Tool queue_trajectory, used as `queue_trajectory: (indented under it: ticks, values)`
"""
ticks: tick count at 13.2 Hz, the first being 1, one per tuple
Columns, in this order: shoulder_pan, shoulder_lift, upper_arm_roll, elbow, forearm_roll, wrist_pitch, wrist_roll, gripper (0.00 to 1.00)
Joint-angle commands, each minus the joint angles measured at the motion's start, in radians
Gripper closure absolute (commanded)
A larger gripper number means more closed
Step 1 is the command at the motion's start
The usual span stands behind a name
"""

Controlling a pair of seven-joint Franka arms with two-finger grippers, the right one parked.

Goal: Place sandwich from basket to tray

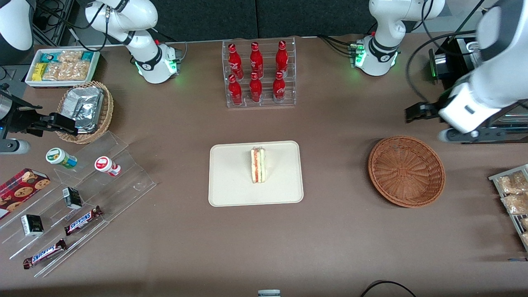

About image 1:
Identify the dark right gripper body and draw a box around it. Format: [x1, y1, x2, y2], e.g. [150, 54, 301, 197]
[0, 93, 42, 135]

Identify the triangle sandwich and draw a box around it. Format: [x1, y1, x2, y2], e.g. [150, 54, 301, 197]
[250, 146, 267, 184]

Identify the light tan wicker basket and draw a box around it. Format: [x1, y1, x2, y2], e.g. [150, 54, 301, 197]
[56, 81, 114, 144]

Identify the brown round wicker basket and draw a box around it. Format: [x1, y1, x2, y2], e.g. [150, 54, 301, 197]
[368, 135, 446, 208]

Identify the white rectangular snack tray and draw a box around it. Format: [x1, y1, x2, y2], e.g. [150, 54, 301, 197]
[25, 47, 101, 88]

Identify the cream plastic tray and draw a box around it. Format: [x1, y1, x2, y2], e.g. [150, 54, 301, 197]
[208, 140, 304, 207]

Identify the green lid white jar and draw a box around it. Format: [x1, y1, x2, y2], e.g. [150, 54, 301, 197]
[45, 148, 78, 170]

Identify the yellow snack packet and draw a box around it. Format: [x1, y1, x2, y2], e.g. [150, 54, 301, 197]
[32, 62, 48, 82]

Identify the clear bag of granola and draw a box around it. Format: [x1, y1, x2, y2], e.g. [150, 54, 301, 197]
[42, 63, 62, 81]
[58, 50, 83, 64]
[59, 61, 91, 81]

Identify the red lid white jar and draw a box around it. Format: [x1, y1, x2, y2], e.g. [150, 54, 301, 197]
[94, 156, 122, 177]

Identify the red tartan cookie box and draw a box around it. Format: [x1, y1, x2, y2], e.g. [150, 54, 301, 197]
[0, 168, 51, 220]

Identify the small black drink carton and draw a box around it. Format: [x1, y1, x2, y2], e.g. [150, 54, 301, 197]
[63, 187, 83, 210]
[21, 214, 45, 237]

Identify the clear acrylic stepped shelf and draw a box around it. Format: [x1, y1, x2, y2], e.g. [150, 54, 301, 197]
[0, 131, 157, 278]

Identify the Snickers chocolate bar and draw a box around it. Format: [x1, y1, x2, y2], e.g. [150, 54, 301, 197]
[64, 205, 103, 236]
[23, 238, 68, 270]

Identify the red cola bottle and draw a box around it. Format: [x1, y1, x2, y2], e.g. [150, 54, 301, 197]
[273, 71, 286, 102]
[228, 74, 243, 106]
[276, 40, 289, 74]
[228, 43, 243, 77]
[250, 42, 264, 75]
[249, 73, 263, 103]

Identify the clear acrylic bottle rack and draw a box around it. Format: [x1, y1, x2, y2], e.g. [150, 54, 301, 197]
[222, 36, 297, 109]

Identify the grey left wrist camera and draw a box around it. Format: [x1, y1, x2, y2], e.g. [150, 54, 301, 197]
[438, 127, 481, 144]

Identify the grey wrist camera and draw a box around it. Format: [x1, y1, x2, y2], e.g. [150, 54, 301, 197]
[438, 127, 481, 144]
[0, 139, 32, 156]

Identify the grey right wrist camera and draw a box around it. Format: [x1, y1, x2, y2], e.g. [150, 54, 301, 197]
[0, 139, 32, 156]

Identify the black looped cable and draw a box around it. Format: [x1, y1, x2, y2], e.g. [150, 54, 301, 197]
[406, 30, 477, 104]

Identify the grey wire snack rack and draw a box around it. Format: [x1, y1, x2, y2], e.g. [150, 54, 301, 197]
[489, 164, 528, 252]

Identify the black cable bundle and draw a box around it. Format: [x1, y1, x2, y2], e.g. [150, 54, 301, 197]
[318, 35, 358, 57]

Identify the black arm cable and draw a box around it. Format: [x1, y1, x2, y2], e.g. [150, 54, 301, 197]
[35, 0, 137, 52]

